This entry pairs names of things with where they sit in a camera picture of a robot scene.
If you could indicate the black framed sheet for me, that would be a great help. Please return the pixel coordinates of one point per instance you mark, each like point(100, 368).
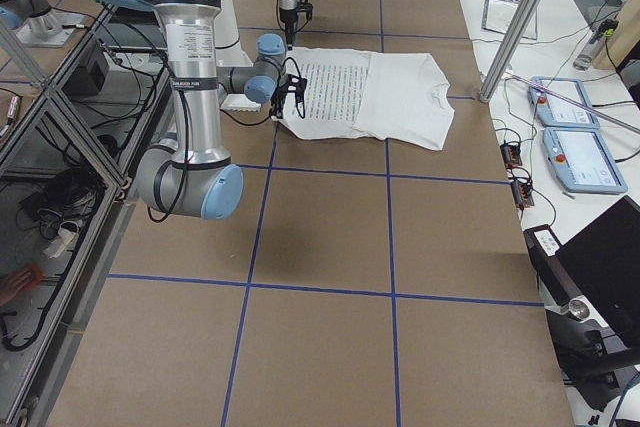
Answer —
point(498, 14)

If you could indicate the white long-sleeve printed shirt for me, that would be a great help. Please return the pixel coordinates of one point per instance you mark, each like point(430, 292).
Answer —
point(353, 94)

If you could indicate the upper blue teach pendant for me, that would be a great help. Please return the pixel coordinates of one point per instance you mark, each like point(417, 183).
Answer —
point(554, 112)

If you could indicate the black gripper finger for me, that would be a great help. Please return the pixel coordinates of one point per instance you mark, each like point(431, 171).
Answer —
point(276, 113)
point(290, 37)

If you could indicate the small electronics board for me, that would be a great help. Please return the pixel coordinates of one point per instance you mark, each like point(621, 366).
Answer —
point(511, 155)
point(522, 194)

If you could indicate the aluminium frame rail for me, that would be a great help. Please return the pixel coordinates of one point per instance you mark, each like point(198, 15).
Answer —
point(66, 180)

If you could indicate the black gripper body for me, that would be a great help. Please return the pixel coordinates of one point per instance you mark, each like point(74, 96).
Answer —
point(278, 103)
point(287, 17)

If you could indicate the aluminium frame post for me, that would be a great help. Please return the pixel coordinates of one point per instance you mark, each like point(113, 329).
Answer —
point(507, 48)

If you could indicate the lower blue teach pendant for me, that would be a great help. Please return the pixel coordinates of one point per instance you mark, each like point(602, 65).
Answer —
point(581, 161)

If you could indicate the black laptop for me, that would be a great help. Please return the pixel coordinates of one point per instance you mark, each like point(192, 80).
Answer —
point(600, 262)

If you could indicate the blue teach pendant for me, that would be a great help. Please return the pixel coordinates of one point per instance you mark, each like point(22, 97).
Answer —
point(554, 112)
point(581, 161)

